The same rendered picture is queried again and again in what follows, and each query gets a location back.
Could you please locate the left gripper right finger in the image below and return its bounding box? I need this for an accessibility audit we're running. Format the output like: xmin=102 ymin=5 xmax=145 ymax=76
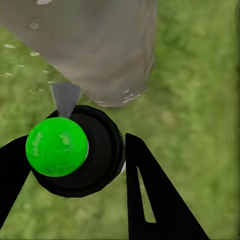
xmin=124 ymin=133 xmax=210 ymax=240

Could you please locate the pesticide atomizer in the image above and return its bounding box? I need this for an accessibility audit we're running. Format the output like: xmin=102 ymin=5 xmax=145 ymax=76
xmin=25 ymin=81 xmax=126 ymax=198

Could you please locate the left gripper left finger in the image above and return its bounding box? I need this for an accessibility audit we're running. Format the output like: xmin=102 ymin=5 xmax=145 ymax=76
xmin=0 ymin=136 xmax=32 ymax=229

